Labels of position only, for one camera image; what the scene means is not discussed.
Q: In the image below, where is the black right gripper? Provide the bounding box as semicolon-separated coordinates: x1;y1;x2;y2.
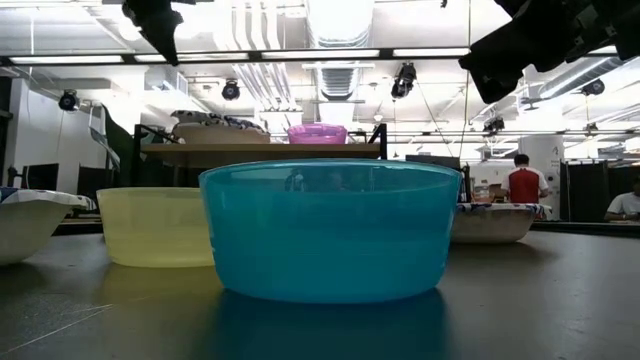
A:
458;0;640;105

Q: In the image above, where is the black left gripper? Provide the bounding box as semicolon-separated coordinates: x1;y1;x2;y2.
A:
121;0;201;67

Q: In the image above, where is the blue patterned plate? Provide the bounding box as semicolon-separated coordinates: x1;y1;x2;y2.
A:
450;201;553;245

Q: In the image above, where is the purple translucent plastic bowl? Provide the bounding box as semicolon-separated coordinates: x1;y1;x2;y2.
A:
287;122;349;146

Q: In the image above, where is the blue translucent plastic bowl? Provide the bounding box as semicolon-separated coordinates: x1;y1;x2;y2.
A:
198;158;463;305

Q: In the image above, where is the white room pillar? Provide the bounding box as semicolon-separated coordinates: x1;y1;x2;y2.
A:
518;134;566;205

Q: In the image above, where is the black computer monitor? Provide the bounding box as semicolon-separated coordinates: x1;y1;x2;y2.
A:
22;163;60;192
405;154;471;187
77;165;121;201

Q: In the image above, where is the person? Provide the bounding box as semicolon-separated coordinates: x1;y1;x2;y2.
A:
500;153;551;205
603;175;640;223

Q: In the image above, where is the black partition panel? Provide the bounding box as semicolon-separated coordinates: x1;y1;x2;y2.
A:
559;159;640;224

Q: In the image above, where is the black table mat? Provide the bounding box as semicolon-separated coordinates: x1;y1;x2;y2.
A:
0;230;640;360

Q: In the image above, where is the black ceiling-mounted camera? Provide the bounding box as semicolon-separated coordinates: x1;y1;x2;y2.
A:
390;61;418;100
580;78;607;98
221;79;242;102
482;115;506;135
57;88;81;112

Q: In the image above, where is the overhead frame light bar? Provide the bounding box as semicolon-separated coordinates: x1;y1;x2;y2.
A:
0;46;472;66

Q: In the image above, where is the wooden shelf with black frame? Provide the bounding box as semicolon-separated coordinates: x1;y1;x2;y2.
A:
130;122;389;189

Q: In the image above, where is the silver ceiling air duct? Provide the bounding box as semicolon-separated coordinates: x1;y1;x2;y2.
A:
305;0;376;101

